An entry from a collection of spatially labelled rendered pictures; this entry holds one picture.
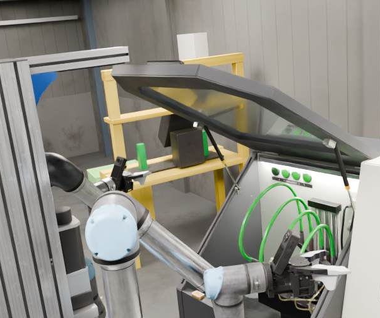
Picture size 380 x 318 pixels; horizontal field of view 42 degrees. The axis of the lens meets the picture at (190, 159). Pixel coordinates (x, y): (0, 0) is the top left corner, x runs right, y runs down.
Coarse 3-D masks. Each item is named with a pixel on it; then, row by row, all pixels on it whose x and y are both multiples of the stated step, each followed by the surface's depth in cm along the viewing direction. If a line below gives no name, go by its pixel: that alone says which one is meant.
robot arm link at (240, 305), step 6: (216, 306) 125; (222, 306) 124; (228, 306) 123; (234, 306) 123; (240, 306) 125; (216, 312) 126; (222, 312) 124; (228, 312) 124; (234, 312) 124; (240, 312) 125
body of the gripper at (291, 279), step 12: (264, 264) 125; (288, 264) 124; (300, 264) 123; (276, 276) 124; (288, 276) 125; (300, 276) 124; (276, 288) 125; (288, 288) 125; (300, 288) 123; (312, 288) 124
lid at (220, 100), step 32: (128, 64) 164; (160, 64) 151; (192, 64) 139; (160, 96) 189; (192, 96) 171; (224, 96) 156; (256, 96) 136; (288, 96) 141; (224, 128) 217; (256, 128) 194; (288, 128) 175; (320, 128) 153; (320, 160) 212; (352, 160) 189
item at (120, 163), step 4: (120, 156) 216; (116, 160) 216; (120, 160) 215; (124, 160) 215; (116, 164) 216; (120, 164) 215; (124, 164) 216; (112, 168) 216; (116, 168) 215; (120, 168) 214; (112, 172) 216; (116, 172) 215; (120, 172) 214; (112, 176) 215; (116, 176) 214; (120, 176) 215; (116, 180) 214; (120, 180) 216
